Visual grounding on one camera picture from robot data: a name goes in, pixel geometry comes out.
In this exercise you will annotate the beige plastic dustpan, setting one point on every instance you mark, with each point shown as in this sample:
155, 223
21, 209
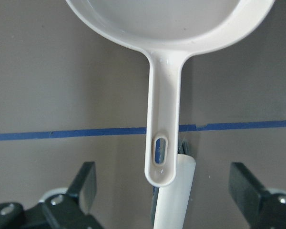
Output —
168, 33

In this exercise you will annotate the beige brush with black bristles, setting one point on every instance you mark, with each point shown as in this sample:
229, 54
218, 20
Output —
169, 203

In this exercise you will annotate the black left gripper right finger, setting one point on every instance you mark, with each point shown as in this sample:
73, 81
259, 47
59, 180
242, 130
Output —
263, 208

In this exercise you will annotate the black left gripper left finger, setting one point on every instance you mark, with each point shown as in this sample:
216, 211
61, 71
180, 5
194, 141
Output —
71, 210

